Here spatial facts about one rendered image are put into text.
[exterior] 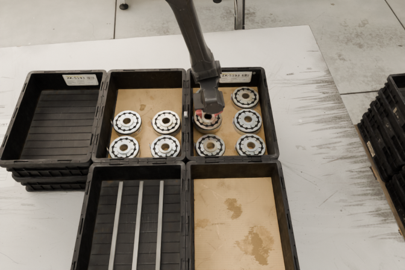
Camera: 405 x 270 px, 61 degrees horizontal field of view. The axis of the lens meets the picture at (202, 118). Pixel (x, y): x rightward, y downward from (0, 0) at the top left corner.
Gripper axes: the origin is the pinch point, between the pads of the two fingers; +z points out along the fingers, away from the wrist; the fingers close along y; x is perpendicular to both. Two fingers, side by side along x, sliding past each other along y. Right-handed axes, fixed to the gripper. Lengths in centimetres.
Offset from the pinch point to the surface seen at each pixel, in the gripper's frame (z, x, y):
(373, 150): 69, 11, 99
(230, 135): 6.1, -6.0, 7.7
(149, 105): 6.8, 12.1, -21.2
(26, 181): 9, -13, -65
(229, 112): 6.3, 4.5, 9.3
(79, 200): 20, -19, -49
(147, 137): 6.5, -2.8, -22.5
